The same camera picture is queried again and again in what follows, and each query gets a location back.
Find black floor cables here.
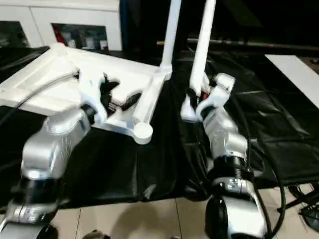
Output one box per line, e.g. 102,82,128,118
284,181,319,212

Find red fire extinguisher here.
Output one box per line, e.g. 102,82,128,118
53,27,63,43

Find silver metal bar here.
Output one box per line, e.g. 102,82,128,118
157,39,319,50

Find dark round floor object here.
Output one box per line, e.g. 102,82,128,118
299,206,319,228

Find white cabinet with windows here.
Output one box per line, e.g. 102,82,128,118
0,0,123,52

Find white plastic table top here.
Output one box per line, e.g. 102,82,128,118
0,42,172,145

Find black mat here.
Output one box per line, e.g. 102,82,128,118
0,46,319,209

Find white plastic table leg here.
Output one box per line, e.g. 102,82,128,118
159,0,182,75
180,0,217,122

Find black case with yellow label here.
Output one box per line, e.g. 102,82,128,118
121,0,190,54

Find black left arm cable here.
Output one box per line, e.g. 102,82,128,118
0,71,80,125

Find white flat board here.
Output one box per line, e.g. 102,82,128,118
264,54,319,110

